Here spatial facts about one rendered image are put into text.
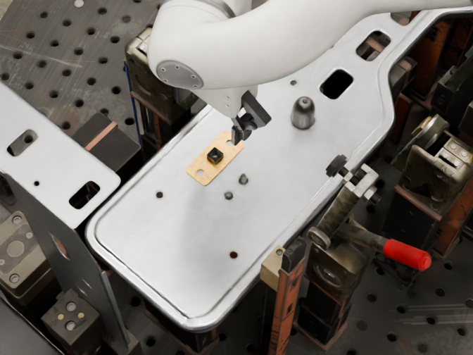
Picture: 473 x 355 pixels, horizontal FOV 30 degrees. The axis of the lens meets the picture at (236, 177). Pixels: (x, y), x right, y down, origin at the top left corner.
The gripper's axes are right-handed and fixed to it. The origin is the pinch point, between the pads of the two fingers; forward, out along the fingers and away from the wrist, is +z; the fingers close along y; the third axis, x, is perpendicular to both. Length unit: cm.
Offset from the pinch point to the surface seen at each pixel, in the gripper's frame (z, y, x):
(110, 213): 12.4, 5.0, 15.0
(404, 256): -1.4, -29.1, 0.7
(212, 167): 12.1, -0.9, 1.3
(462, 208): 24.0, -28.6, -22.1
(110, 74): 42, 37, -12
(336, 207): -3.4, -20.1, 1.8
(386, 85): 12.0, -10.7, -24.5
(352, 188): -9.2, -21.1, 1.4
